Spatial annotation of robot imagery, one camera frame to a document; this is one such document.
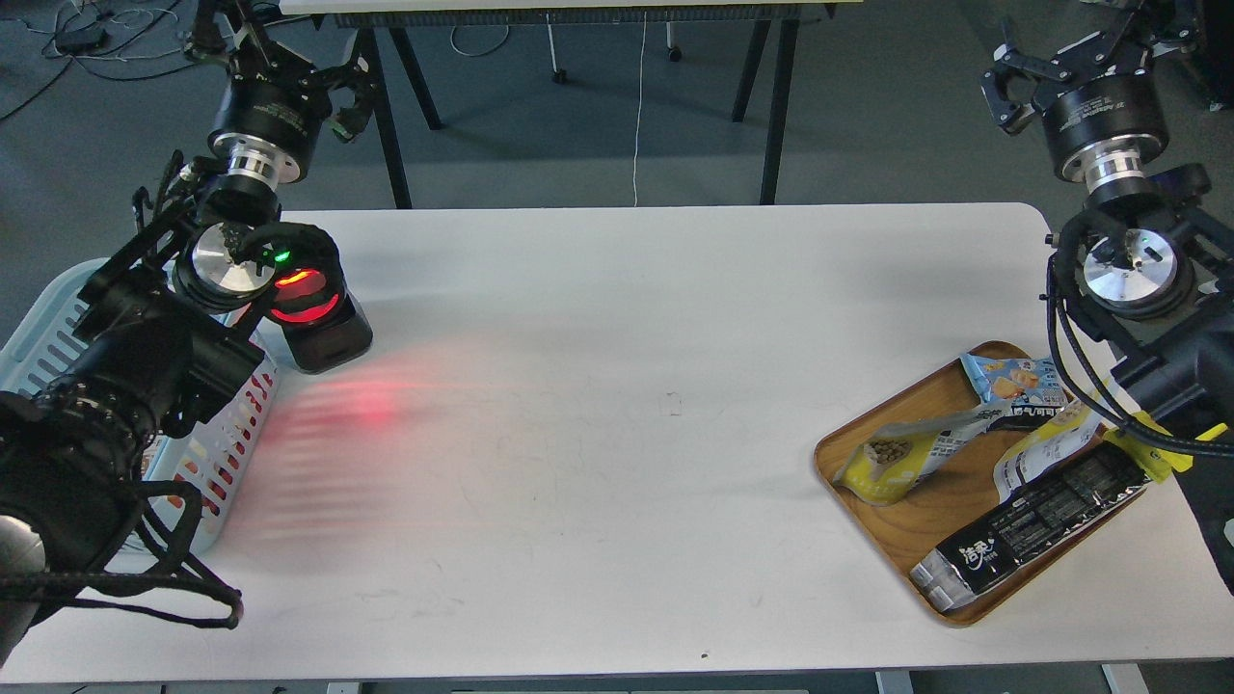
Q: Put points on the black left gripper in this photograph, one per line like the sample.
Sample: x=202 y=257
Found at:
x=262 y=116

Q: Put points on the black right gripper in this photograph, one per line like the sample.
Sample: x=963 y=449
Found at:
x=1098 y=128

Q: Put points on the yellow white snack pouch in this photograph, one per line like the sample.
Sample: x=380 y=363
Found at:
x=1064 y=434
x=895 y=458

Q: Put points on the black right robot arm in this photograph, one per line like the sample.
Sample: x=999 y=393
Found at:
x=1142 y=267

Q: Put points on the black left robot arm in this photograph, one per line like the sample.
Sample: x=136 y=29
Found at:
x=168 y=332

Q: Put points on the blue snack packet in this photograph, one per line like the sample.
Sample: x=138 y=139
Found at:
x=1032 y=386

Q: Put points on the light blue plastic basket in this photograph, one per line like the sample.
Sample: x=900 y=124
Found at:
x=214 y=457

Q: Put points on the yellow cartoon face snack pack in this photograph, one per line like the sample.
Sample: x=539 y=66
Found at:
x=1158 y=465

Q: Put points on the black long snack bar pack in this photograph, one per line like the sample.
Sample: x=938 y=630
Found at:
x=1039 y=517

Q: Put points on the black barcode scanner red window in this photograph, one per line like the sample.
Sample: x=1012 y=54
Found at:
x=321 y=322

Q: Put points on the black table frame background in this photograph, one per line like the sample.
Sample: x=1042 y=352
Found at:
x=571 y=80

